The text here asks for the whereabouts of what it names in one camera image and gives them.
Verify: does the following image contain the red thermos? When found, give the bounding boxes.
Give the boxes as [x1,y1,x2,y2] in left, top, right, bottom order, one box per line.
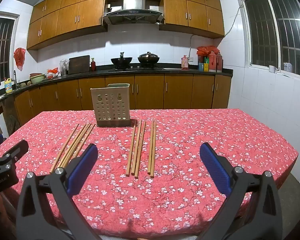
[216,52,224,73]
[208,51,217,73]

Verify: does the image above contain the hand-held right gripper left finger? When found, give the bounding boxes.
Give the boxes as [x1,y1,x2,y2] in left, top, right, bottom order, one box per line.
[16,143,102,240]

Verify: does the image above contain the green basin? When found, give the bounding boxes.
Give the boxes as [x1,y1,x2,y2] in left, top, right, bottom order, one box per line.
[30,73,46,84]

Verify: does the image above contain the beige perforated utensil holder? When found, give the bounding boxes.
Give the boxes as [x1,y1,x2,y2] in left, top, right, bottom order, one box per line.
[90,83,131,127]

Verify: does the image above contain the dark wooden cutting board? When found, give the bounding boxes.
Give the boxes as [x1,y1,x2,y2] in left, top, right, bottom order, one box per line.
[68,55,90,75]

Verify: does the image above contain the black wok with lid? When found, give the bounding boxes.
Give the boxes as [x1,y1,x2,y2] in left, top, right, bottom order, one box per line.
[137,52,160,68]

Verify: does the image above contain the yellow detergent bottle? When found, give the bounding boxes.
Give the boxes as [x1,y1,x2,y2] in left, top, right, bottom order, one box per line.
[5,78,14,94]

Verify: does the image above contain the wall cable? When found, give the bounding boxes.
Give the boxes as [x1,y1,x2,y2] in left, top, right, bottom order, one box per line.
[190,4,243,58]

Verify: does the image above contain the black wok with handle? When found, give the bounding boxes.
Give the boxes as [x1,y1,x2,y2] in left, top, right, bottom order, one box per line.
[111,52,133,69]

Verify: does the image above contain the small barred window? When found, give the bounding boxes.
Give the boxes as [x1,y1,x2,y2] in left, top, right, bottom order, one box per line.
[0,15,17,87]

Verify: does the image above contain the red floral tablecloth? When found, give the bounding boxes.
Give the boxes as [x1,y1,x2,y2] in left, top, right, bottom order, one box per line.
[0,108,299,240]

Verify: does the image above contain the red bag over thermoses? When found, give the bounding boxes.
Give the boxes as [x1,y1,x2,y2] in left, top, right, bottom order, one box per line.
[196,46,219,56]

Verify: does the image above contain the wooden base cabinets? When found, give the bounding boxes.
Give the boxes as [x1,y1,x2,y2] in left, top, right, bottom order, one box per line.
[14,73,232,126]

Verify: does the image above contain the wooden chopstick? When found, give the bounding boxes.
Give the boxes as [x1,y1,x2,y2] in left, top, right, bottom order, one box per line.
[131,120,142,176]
[72,123,96,160]
[126,120,137,177]
[147,119,155,175]
[57,123,88,169]
[151,120,157,179]
[50,124,79,174]
[61,123,90,168]
[134,121,147,179]
[64,123,92,167]

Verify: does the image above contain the wooden wall cabinets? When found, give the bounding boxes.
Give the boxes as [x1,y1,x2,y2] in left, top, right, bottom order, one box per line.
[27,0,225,51]

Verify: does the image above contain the gas stove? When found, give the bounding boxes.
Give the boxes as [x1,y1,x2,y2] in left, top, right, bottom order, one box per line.
[107,66,163,72]

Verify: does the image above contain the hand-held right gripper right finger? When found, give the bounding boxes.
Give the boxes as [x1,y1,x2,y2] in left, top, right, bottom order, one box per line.
[197,142,283,240]

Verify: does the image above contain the clear plastic bag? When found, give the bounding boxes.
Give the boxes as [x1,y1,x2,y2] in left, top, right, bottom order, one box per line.
[59,59,70,76]

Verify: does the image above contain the steel range hood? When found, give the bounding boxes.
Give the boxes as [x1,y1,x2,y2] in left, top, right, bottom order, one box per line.
[102,0,164,26]

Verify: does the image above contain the black kitchen countertop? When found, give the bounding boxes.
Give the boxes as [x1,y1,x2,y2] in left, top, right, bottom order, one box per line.
[0,67,234,104]

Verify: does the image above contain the large barred sliding window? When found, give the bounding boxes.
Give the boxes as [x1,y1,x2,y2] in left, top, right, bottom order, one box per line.
[242,0,300,79]

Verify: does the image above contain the hanging red plastic bag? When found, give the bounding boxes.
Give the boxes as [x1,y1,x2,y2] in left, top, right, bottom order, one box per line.
[14,47,26,72]

